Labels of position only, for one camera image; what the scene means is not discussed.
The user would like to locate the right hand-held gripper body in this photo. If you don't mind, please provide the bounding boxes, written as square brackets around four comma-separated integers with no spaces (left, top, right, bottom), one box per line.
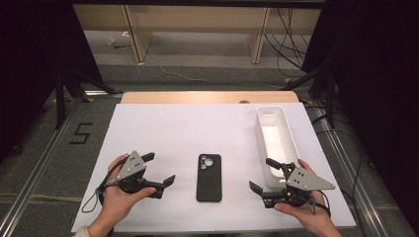
[263,166,336,209]

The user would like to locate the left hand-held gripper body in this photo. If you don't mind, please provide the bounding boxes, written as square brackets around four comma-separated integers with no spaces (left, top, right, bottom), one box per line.
[116,150,156,195]

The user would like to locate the white plastic bin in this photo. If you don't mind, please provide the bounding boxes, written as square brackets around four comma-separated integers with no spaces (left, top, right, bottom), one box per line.
[255,106,301,190]

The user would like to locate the person's right hand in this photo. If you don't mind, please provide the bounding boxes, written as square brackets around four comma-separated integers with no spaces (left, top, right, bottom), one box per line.
[275,159,333,232]

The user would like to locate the person's left hand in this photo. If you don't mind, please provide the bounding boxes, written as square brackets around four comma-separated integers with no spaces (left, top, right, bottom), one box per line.
[98,153,157,228]

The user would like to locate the white table mat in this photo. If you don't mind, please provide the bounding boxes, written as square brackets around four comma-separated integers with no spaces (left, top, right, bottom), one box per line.
[71,102,357,233]

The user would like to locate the black metal stand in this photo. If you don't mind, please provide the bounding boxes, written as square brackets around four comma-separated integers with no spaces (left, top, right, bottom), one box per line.
[53,67,125,130]
[281,55,337,129]

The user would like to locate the dark curtain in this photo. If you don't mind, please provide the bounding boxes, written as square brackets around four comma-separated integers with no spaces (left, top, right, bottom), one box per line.
[0,0,104,162]
[300,0,419,231]

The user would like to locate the light wooden shelf unit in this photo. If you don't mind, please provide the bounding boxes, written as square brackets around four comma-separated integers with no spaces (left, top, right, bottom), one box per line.
[72,3,322,65]

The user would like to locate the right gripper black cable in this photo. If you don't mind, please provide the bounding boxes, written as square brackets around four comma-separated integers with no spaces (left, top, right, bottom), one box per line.
[305,189,332,218]

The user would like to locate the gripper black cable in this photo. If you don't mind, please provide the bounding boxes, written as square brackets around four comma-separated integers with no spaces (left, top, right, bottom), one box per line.
[81,157,130,214]
[305,189,332,218]

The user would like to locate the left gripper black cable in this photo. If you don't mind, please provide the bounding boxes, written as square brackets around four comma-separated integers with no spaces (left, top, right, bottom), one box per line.
[81,157,130,214]

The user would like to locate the thin black floor cable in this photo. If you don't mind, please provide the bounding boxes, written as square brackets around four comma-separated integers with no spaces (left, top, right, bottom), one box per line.
[310,105,368,237]

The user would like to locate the aluminium floor rail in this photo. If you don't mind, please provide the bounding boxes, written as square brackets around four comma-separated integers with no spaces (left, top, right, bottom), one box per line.
[312,108,384,237]
[0,98,83,237]

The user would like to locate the white floor cable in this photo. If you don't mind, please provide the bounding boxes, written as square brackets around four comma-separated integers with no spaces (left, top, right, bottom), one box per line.
[144,42,285,90]

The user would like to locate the bundle of black cables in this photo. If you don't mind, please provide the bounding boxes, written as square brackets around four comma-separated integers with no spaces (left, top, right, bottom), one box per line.
[264,8,310,78]

